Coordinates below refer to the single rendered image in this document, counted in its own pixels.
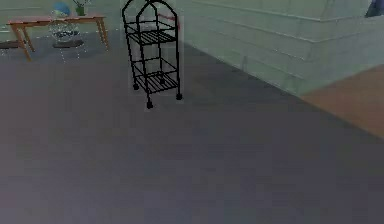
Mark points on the green potted house plant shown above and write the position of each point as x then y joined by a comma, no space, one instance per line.
80,10

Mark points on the blue globe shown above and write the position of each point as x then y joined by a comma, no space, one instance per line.
62,8

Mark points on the orange wooden table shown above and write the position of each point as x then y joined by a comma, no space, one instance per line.
50,21

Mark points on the dark round stool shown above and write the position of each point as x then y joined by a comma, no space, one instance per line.
9,44

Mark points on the dark blue object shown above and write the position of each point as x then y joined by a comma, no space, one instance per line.
376,8

